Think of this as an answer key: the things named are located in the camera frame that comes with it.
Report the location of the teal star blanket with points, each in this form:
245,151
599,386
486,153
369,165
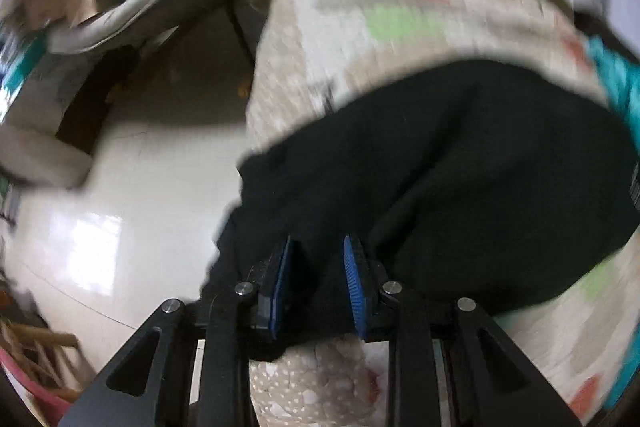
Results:
620,79

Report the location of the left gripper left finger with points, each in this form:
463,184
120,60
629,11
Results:
187,364

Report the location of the heart patterned quilt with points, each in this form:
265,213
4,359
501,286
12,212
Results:
318,54

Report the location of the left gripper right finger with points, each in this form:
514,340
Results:
453,365

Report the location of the black pants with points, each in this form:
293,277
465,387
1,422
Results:
472,179

